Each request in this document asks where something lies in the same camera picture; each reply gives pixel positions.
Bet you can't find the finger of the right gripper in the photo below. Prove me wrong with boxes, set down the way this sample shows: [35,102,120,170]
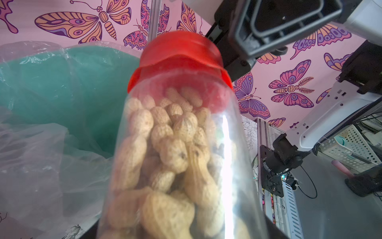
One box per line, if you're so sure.
[228,1,343,59]
[206,1,256,82]

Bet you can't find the red jar lid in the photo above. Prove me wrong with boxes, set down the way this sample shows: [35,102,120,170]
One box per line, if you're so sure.
[127,31,234,113]

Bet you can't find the clear jar of peanuts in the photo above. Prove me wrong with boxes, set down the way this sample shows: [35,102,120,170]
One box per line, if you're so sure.
[96,69,270,239]

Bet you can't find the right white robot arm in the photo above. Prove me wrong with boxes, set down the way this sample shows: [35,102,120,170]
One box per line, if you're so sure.
[194,1,382,174]

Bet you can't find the white perforated storage basket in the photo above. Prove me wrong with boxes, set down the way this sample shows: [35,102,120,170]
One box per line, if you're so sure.
[319,125,382,173]

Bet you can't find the teal plastic trash bin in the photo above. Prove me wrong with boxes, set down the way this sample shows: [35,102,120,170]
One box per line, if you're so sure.
[1,41,139,157]

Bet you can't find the clear plastic bin liner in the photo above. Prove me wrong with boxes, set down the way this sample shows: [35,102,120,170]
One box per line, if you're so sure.
[0,40,141,237]

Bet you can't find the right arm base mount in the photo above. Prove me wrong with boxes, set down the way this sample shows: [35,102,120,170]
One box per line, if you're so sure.
[260,145,287,198]

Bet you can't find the aluminium front rail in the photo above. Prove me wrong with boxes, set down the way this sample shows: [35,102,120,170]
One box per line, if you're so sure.
[256,118,305,239]

